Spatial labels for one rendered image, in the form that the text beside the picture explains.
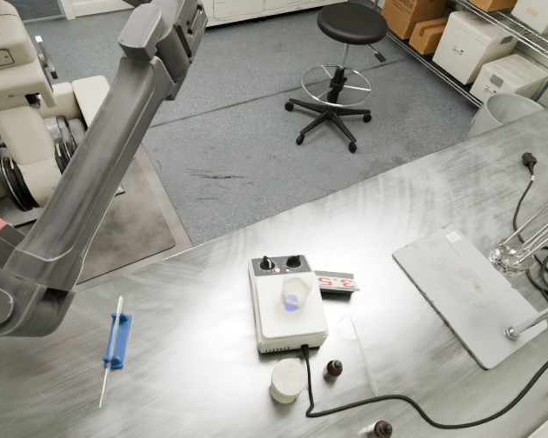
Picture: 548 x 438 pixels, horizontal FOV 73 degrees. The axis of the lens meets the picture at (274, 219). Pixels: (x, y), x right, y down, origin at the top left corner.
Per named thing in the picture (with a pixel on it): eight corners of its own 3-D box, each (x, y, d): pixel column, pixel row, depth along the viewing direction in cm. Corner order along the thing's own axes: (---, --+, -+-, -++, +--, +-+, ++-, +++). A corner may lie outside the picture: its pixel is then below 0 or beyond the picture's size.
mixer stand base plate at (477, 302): (390, 254, 88) (391, 252, 87) (450, 224, 95) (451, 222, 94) (485, 372, 73) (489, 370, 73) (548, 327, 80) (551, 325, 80)
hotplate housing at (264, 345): (247, 264, 83) (248, 245, 77) (304, 259, 85) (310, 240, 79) (258, 367, 70) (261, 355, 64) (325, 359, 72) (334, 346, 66)
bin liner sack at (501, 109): (434, 161, 218) (470, 101, 184) (473, 145, 229) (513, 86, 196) (477, 201, 201) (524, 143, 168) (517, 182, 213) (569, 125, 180)
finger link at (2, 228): (29, 235, 62) (36, 243, 55) (-6, 271, 60) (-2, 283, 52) (-11, 209, 59) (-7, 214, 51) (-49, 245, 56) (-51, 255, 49)
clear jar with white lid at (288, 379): (277, 364, 71) (282, 351, 65) (305, 380, 70) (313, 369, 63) (262, 394, 68) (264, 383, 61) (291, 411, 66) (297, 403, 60)
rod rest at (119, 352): (114, 315, 74) (110, 308, 71) (132, 315, 74) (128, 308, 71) (104, 368, 68) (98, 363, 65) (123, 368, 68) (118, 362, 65)
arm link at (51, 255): (163, 59, 59) (132, -1, 48) (197, 67, 58) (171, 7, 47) (24, 328, 47) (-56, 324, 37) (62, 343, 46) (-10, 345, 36)
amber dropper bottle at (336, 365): (341, 374, 71) (350, 363, 65) (330, 385, 70) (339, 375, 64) (329, 361, 72) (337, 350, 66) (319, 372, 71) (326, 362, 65)
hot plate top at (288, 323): (255, 279, 72) (255, 276, 72) (314, 273, 74) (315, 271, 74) (262, 340, 66) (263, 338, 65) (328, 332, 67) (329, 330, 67)
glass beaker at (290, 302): (297, 319, 68) (304, 301, 61) (272, 302, 69) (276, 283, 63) (313, 295, 71) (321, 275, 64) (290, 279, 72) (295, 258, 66)
